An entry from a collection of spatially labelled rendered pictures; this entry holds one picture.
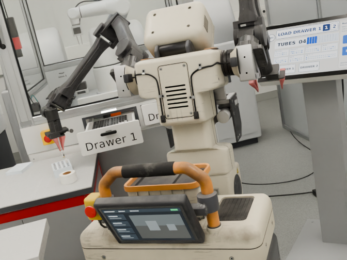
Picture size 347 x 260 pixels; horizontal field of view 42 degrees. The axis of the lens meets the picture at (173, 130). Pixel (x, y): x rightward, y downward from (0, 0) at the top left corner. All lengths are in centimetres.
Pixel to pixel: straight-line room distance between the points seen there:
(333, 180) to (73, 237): 129
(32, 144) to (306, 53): 145
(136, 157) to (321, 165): 97
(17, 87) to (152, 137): 74
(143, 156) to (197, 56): 115
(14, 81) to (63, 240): 88
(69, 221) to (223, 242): 92
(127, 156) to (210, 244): 133
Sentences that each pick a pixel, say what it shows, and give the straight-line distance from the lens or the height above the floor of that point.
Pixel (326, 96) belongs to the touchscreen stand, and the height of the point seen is 84.
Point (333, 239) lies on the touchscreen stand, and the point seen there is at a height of 7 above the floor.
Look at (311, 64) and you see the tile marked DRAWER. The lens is 218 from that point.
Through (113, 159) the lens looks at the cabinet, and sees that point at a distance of 247.
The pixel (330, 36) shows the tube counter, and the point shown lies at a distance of 223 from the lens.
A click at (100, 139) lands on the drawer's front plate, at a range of 209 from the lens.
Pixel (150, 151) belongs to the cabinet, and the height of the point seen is 67.
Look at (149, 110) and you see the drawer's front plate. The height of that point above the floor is 89.
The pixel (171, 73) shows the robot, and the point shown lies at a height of 118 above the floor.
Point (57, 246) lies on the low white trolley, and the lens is 202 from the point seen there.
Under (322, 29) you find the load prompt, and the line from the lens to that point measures 226.
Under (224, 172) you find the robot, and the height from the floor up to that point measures 82.
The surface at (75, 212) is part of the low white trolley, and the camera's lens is 194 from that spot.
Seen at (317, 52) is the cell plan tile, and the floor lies 106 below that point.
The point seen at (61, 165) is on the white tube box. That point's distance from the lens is 214.
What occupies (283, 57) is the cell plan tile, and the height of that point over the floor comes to 106.
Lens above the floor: 138
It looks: 15 degrees down
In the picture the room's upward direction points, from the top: 12 degrees counter-clockwise
